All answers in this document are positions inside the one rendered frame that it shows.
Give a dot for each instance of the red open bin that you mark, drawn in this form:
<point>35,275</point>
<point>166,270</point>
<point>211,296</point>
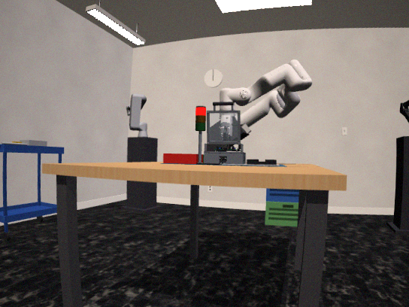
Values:
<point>180,158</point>

